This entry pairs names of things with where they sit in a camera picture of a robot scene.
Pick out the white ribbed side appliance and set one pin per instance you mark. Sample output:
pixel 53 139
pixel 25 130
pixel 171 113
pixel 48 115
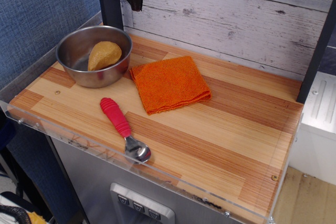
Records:
pixel 313 151

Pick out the black vertical frame post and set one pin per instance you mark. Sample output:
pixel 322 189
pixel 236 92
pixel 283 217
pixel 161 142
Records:
pixel 111 13
pixel 317 56

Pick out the stainless steel pot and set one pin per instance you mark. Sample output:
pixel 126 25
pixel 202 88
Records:
pixel 73 52

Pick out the clear acrylic table guard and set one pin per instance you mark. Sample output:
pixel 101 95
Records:
pixel 229 153

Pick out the red handled metal spoon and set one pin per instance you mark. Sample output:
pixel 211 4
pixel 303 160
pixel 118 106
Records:
pixel 135 151

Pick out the stainless steel toy cabinet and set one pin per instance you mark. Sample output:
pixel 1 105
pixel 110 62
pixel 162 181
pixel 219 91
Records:
pixel 91 177

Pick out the black vertical frame post left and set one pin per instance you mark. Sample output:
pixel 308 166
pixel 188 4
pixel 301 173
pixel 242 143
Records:
pixel 111 13

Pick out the silver button control panel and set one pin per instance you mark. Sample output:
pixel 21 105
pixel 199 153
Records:
pixel 132 207

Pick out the black yellow object on floor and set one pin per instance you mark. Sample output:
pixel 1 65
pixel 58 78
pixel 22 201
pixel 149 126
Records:
pixel 17 210

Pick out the orange cloth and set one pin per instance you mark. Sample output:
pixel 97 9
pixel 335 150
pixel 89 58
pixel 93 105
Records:
pixel 169 84

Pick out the tan plastic pear toy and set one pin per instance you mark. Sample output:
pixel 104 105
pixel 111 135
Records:
pixel 103 54

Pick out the black vertical frame post right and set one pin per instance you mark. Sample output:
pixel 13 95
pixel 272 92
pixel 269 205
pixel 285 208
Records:
pixel 317 56

